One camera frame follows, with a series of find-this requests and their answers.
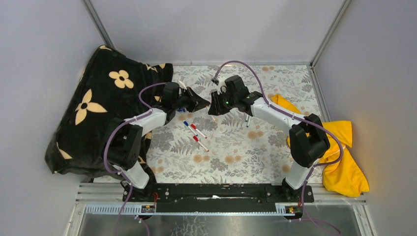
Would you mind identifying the red capped marker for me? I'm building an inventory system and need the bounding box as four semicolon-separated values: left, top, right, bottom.
190;124;207;139
193;136;209;152

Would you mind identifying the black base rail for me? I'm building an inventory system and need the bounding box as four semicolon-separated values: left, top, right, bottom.
122;183;314;213

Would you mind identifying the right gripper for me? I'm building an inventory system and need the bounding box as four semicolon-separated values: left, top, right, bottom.
208;90;238;117

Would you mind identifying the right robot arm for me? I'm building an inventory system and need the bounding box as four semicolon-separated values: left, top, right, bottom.
208;75;330;203

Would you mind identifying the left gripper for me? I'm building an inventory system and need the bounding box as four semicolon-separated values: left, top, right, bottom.
172;87;210;114

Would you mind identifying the yellow cloth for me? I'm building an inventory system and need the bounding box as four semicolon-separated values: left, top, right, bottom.
270;94;370;198

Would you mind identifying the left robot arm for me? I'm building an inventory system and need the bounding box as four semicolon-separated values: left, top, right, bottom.
101;82;210;202

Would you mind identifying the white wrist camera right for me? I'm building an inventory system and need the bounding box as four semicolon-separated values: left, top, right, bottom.
211;75;227;94

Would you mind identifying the red capped marker lower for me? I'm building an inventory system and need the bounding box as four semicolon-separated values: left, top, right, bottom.
193;136;209;152

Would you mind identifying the red capped marker upper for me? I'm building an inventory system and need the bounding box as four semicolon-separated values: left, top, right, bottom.
190;124;207;139

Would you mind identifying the blue capped marker left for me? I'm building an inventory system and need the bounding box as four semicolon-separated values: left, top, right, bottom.
183;121;198;137

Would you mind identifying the black floral blanket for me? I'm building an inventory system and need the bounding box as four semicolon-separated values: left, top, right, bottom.
45;45;174;178

